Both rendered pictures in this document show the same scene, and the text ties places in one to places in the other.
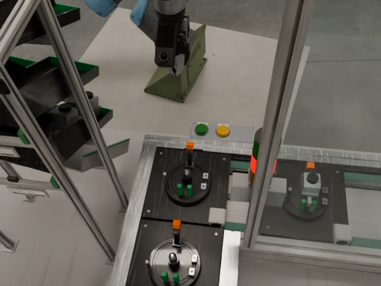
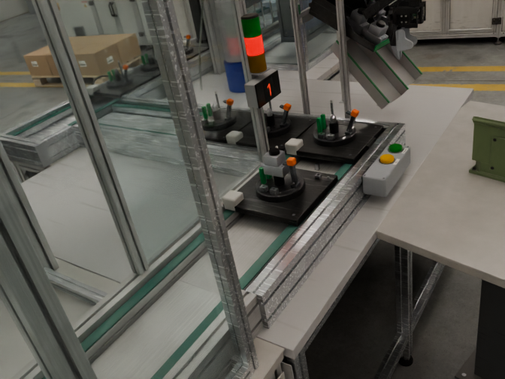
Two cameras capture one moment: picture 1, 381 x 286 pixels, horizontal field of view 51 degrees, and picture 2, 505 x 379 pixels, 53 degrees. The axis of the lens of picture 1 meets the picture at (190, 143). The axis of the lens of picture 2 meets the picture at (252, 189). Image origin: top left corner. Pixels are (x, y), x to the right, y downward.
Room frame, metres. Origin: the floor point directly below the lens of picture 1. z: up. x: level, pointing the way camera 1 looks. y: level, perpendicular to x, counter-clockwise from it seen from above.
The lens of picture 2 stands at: (1.00, -1.44, 1.71)
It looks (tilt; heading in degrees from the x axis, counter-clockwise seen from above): 30 degrees down; 118
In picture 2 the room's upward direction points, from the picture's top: 11 degrees counter-clockwise
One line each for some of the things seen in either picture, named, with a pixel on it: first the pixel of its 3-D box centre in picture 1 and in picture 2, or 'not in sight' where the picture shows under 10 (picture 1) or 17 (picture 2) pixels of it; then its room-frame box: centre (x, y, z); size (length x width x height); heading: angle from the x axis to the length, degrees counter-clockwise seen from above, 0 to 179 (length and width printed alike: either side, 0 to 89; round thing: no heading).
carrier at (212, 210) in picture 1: (187, 177); (333, 125); (0.57, 0.02, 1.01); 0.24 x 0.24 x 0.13; 78
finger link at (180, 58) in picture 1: (181, 58); (403, 44); (0.79, 0.01, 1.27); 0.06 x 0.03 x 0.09; 168
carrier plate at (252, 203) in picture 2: not in sight; (281, 192); (0.50, -0.31, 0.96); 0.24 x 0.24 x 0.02; 78
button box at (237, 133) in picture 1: (222, 137); (387, 168); (0.76, -0.11, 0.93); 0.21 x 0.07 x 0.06; 78
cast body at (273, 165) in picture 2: not in sight; (273, 160); (0.49, -0.31, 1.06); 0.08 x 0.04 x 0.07; 168
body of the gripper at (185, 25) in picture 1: (172, 25); (405, 4); (0.80, 0.02, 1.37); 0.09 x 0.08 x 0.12; 168
